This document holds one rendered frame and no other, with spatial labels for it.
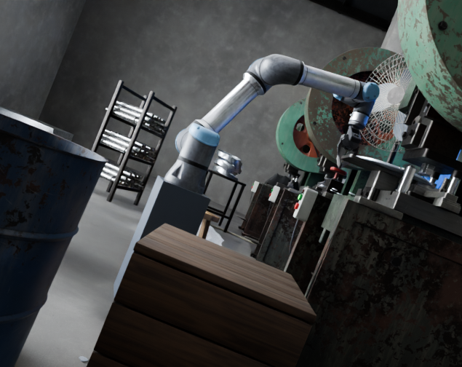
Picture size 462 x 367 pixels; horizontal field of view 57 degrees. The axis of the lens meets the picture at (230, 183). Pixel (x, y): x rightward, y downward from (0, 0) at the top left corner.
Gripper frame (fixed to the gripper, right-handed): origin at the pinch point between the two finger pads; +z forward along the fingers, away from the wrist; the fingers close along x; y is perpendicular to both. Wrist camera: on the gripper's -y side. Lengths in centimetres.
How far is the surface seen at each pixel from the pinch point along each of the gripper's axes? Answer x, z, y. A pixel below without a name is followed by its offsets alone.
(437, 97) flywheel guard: -3, -19, -68
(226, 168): 54, 16, 254
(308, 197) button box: 10.3, 18.9, -12.8
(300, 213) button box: 10.9, 26.3, -12.8
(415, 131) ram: -11.6, -16.2, -37.7
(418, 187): -18.9, 2.0, -40.5
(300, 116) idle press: 2, -67, 271
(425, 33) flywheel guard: 9, -30, -77
